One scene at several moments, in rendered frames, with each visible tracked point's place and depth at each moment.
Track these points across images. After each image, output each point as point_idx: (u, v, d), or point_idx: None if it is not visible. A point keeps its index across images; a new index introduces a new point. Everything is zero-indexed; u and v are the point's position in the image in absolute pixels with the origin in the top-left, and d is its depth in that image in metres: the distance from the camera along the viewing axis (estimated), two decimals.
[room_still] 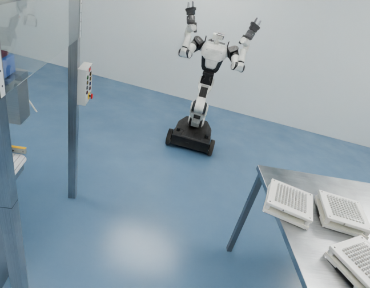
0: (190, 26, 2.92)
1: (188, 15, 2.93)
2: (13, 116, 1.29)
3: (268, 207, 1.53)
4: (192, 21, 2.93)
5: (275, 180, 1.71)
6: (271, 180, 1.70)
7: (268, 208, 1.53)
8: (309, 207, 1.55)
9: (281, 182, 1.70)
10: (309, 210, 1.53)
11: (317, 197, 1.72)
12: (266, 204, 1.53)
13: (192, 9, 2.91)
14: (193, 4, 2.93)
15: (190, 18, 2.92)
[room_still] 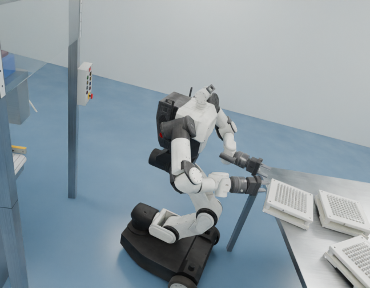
0: (224, 195, 1.44)
1: (245, 190, 1.46)
2: (13, 116, 1.29)
3: (268, 207, 1.53)
4: (232, 193, 1.48)
5: (275, 180, 1.71)
6: (271, 180, 1.70)
7: (268, 208, 1.53)
8: (309, 207, 1.55)
9: (281, 182, 1.70)
10: (309, 210, 1.53)
11: (317, 197, 1.72)
12: (266, 204, 1.53)
13: (251, 195, 1.51)
14: (258, 189, 1.55)
15: (238, 193, 1.48)
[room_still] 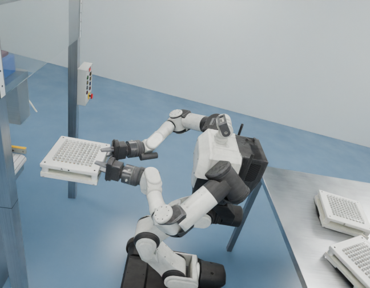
0: None
1: None
2: (13, 116, 1.29)
3: None
4: None
5: (92, 171, 1.25)
6: (98, 170, 1.27)
7: None
8: (57, 146, 1.35)
9: (84, 170, 1.24)
10: (59, 144, 1.36)
11: (317, 197, 1.72)
12: None
13: None
14: (107, 156, 1.41)
15: None
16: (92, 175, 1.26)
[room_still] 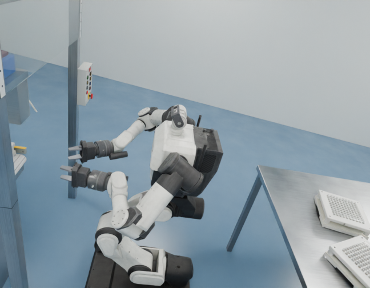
0: None
1: None
2: (13, 116, 1.29)
3: None
4: None
5: None
6: None
7: None
8: None
9: None
10: None
11: (317, 197, 1.72)
12: None
13: None
14: (75, 159, 1.43)
15: None
16: None
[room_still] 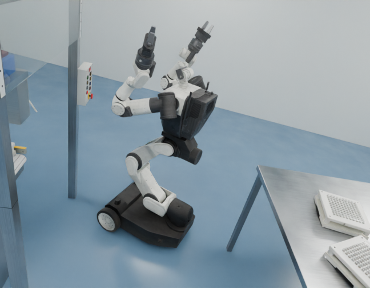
0: (181, 50, 2.00)
1: None
2: (13, 116, 1.29)
3: None
4: (188, 44, 1.97)
5: None
6: None
7: None
8: None
9: None
10: None
11: (317, 197, 1.72)
12: None
13: None
14: (205, 26, 1.90)
15: (190, 40, 1.97)
16: None
